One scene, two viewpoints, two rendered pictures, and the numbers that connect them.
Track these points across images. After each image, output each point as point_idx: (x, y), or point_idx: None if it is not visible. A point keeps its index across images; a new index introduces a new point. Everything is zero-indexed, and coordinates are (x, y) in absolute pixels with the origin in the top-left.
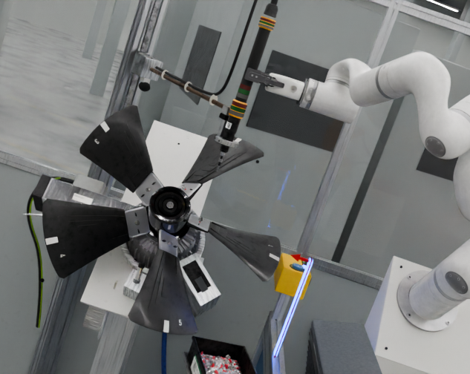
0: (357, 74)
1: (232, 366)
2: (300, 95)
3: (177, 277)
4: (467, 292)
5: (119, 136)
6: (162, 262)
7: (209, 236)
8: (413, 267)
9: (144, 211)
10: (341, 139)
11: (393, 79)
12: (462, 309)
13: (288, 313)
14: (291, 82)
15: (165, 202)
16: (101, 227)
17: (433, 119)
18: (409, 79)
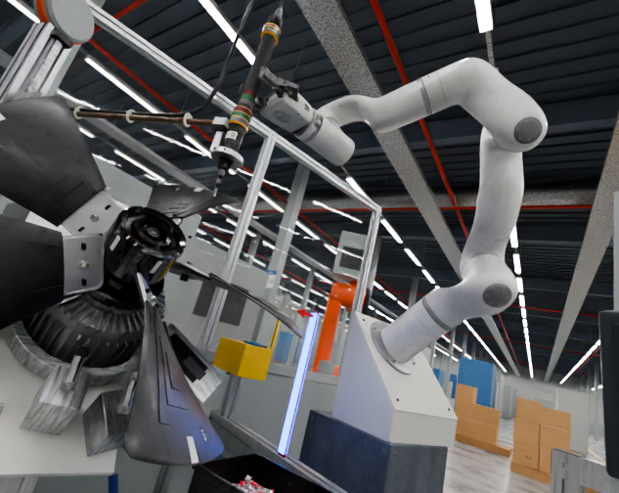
0: (375, 98)
1: (272, 490)
2: (311, 116)
3: (174, 355)
4: (508, 303)
5: (30, 131)
6: (156, 324)
7: None
8: (370, 319)
9: (99, 245)
10: (238, 237)
11: (450, 81)
12: None
13: (292, 389)
14: (304, 100)
15: (143, 228)
16: (2, 263)
17: (524, 103)
18: (473, 76)
